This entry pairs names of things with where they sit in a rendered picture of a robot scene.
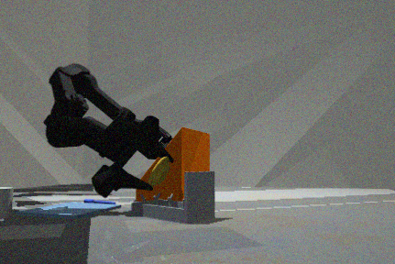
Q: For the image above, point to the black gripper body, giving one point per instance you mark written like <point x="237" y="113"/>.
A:
<point x="126" y="149"/>

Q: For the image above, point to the yellow plate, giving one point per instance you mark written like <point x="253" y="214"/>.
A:
<point x="160" y="172"/>

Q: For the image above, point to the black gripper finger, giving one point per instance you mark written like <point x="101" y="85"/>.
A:
<point x="123" y="180"/>
<point x="155" y="147"/>

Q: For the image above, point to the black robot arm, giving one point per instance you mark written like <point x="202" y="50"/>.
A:
<point x="66" y="124"/>

